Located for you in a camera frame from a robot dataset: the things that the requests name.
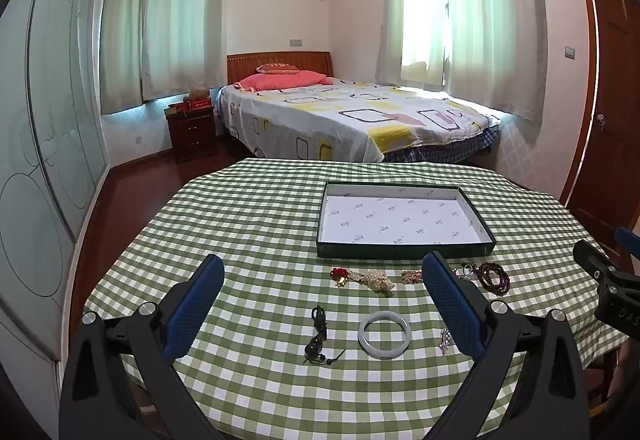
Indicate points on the dark wooden nightstand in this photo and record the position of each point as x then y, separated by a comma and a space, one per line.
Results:
192, 134

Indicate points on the white sheer curtain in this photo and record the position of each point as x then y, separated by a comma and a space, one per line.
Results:
415, 4
495, 14
182, 9
127, 19

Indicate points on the red patterned pillow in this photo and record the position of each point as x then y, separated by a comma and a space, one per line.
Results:
277, 68

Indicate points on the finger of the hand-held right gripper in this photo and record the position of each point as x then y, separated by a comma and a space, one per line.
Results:
629, 239
592, 260

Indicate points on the wooden headboard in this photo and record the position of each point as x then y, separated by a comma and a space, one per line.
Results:
280, 64

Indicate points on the brown wooden door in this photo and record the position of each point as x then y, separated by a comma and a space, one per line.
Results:
615, 94

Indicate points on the green cardboard tray box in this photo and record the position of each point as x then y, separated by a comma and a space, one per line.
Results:
400, 220

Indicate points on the blue plaid bed skirt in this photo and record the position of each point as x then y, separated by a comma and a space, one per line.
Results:
465, 144

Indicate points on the wooden chair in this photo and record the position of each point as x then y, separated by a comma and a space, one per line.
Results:
602, 385

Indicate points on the silver crystal brooch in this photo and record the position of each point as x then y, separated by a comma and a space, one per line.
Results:
445, 342

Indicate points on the red gift box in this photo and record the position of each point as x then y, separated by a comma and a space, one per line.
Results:
192, 107

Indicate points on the pale jade bangle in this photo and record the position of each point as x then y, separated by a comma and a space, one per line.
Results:
367, 345

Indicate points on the frosted glass wardrobe door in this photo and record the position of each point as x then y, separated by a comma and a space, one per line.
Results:
45, 119

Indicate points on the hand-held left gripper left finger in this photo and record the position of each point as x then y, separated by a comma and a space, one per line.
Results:
192, 310

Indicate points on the red knot gold charm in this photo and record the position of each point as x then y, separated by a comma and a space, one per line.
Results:
340, 276

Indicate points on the green checkered tablecloth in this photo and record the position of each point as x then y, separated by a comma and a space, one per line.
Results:
260, 240

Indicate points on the patterned white bedsheet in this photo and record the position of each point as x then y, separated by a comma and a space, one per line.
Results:
350, 114

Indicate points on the brown plush toy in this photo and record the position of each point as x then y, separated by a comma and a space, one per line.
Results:
196, 95

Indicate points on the pink blanket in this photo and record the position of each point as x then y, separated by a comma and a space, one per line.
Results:
280, 80

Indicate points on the wall light switch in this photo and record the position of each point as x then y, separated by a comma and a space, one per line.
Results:
569, 51

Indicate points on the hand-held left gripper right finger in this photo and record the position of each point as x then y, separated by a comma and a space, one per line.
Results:
452, 310

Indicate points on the wooden bed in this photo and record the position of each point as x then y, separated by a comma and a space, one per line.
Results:
350, 114

